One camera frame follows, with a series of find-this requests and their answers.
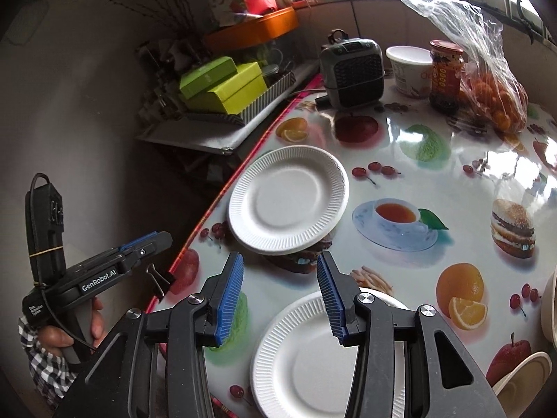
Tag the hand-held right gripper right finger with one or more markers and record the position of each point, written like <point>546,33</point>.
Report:
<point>331,302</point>

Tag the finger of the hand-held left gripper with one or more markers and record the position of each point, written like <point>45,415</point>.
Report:
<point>154,241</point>

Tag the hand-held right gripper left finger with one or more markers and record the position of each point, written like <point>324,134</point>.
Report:
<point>228,302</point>

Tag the white paper plate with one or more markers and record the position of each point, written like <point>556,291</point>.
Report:
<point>304,365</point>
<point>289,200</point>

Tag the beige paper bowl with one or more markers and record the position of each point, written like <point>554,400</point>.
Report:
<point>549,309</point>
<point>522,376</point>

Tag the person's left forearm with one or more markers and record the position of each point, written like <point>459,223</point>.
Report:
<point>45,370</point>

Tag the person's left hand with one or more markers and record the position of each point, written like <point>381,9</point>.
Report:
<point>56,339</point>

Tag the black binder clip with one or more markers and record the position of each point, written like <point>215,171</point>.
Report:
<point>159,281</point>

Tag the silver metal case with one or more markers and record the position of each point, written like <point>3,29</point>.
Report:
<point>191,139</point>

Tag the fruit print tablecloth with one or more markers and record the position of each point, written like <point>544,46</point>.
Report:
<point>435,191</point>

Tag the large green box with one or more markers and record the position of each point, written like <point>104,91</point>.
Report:
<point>237,91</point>

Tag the small green box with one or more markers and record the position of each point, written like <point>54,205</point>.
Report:
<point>206,76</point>

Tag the grey corrugated tray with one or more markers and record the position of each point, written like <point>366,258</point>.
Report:
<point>265,96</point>

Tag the grey portable heater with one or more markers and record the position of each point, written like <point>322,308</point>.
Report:
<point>352,72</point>

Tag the orange tray shelf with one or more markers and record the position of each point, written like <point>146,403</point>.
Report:
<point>256,28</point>

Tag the white plastic tub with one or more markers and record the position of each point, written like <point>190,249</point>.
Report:
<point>409,69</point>

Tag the glass jar with red label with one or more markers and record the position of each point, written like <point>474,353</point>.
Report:
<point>444,76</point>

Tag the clear bag of oranges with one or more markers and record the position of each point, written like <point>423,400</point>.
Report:
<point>483,74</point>

